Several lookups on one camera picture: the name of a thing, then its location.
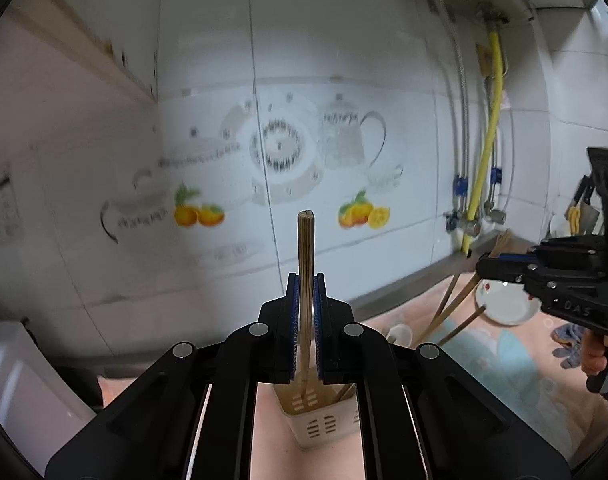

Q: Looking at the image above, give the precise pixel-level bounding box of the brown wooden chopstick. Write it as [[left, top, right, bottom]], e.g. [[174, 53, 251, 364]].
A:
[[436, 307, 486, 349], [296, 211, 316, 402], [415, 232, 513, 346], [427, 230, 510, 334]]

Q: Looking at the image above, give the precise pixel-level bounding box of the white countertop appliance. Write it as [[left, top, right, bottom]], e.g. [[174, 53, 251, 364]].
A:
[[0, 320, 97, 461]]

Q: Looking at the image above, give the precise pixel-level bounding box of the black handled kitchen knife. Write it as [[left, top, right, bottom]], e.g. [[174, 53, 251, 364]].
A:
[[566, 175, 603, 233]]

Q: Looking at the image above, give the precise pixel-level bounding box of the grey blue rag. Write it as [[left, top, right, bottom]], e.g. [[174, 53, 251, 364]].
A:
[[551, 322, 593, 369]]

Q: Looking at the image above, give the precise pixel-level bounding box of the yellow gas hose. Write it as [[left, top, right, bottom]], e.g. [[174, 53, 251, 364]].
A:
[[459, 30, 506, 256]]

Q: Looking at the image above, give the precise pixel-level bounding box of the cream plastic utensil holder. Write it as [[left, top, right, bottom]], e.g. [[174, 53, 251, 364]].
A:
[[270, 380, 361, 452]]

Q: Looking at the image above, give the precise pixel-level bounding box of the peach printed towel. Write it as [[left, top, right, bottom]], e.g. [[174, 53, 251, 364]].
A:
[[96, 270, 608, 480]]

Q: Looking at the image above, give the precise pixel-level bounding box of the clear plastic tube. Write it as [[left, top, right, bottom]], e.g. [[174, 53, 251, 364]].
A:
[[501, 105, 518, 211]]

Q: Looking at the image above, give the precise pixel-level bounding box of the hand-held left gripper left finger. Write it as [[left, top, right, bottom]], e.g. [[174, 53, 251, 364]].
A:
[[44, 272, 301, 480]]

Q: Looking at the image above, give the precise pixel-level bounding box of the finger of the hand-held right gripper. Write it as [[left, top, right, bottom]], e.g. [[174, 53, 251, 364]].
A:
[[486, 236, 607, 264], [475, 256, 555, 292]]

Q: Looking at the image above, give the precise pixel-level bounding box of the white shallow dish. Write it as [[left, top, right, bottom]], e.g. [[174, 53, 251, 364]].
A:
[[474, 280, 540, 327]]

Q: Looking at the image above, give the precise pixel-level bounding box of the braided metal hose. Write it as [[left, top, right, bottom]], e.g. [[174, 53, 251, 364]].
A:
[[486, 160, 501, 211], [428, 0, 473, 221]]

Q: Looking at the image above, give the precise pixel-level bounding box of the person's right hand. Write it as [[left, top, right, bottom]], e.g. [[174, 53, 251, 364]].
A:
[[581, 332, 608, 377]]

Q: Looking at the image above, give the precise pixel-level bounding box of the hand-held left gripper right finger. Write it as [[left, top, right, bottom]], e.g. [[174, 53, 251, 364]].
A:
[[311, 272, 572, 480]]

